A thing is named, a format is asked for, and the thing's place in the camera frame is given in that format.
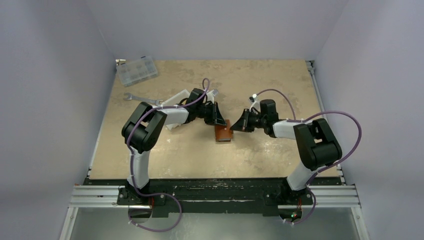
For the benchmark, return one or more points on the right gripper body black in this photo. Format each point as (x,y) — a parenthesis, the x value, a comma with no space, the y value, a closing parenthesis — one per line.
(247,118)

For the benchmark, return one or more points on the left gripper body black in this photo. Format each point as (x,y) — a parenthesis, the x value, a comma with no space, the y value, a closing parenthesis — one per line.
(206,112)

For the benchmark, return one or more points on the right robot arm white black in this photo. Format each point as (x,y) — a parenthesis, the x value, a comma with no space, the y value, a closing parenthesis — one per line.
(316,143)

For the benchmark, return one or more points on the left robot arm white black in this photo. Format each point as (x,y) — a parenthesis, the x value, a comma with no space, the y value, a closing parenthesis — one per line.
(142,130)

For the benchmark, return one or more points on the white plastic card tray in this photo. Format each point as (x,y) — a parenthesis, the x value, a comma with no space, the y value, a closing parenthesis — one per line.
(174,100)

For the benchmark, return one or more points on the silver open-end wrench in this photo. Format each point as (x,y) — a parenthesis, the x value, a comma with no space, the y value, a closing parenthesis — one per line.
(130,97)

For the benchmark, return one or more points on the clear plastic organizer box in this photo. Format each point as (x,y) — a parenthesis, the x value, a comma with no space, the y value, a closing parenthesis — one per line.
(135,71)

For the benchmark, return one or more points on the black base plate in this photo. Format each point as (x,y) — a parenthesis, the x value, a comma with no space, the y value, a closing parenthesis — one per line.
(204,196)

